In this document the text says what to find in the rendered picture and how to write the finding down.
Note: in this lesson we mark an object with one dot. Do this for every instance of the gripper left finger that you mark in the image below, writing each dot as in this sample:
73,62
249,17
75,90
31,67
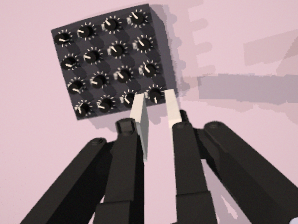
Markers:
73,196

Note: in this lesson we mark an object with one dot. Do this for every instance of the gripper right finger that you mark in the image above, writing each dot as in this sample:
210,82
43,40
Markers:
262,192

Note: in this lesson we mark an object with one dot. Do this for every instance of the black knob box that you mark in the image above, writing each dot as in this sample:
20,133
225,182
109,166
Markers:
115,77

